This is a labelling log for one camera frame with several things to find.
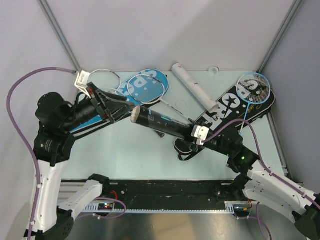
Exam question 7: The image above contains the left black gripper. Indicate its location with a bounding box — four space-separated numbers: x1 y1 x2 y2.
62 81 136 131

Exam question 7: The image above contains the black shuttlecock tube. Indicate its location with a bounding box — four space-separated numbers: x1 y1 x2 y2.
130 105 196 143

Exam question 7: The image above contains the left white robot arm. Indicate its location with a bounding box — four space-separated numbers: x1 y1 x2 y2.
25 83 135 240

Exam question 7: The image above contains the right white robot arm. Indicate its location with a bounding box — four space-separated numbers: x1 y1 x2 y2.
191 123 320 240

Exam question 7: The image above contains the blue racket cover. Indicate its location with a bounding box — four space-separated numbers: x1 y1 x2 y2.
69 68 170 133

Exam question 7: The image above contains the light blue racket left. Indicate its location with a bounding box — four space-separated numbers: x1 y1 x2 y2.
104 87 166 138

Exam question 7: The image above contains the light blue racket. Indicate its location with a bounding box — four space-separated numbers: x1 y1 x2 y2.
235 72 271 120
104 87 166 138

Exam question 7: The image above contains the white racket white grip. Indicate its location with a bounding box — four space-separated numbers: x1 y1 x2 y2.
127 74 192 123

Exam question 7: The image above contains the black racket cover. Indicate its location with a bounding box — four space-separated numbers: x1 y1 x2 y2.
174 86 275 161

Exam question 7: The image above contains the light blue racket right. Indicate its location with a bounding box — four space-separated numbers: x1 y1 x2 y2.
235 72 271 120

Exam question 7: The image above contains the clear tube cap centre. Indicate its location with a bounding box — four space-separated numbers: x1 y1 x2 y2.
175 100 188 109

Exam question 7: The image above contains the clear tube cap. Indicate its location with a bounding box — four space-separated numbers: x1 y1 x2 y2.
208 66 220 76
175 100 188 109

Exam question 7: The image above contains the white shuttlecock tube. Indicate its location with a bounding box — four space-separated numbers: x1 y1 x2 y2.
171 63 219 114

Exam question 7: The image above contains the clear tube cap far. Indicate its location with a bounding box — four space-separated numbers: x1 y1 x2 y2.
208 66 220 76

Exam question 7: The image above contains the white frame racket far left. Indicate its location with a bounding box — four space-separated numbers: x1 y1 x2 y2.
87 69 123 96

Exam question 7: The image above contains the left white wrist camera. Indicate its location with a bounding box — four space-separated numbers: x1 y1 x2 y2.
74 70 91 97

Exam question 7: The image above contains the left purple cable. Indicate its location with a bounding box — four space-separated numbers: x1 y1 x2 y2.
6 66 78 238

